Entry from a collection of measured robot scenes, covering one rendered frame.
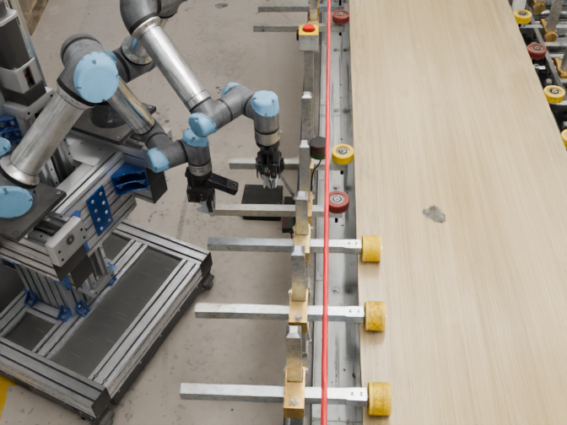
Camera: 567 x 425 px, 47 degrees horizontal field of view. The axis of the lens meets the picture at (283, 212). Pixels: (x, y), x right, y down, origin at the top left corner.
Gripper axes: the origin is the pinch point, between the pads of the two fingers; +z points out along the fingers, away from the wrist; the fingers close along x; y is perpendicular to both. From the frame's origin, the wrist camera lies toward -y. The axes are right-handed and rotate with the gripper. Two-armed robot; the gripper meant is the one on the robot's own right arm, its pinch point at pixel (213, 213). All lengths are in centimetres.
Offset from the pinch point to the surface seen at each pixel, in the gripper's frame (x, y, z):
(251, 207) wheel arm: 0.4, -13.1, -3.3
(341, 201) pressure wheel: 1.0, -43.5, -7.7
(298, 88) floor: -197, -20, 83
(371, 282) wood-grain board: 35, -52, -7
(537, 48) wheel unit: -94, -128, -8
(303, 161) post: -2.3, -31.0, -22.0
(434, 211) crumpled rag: 7, -73, -9
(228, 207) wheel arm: 0.5, -5.3, -3.3
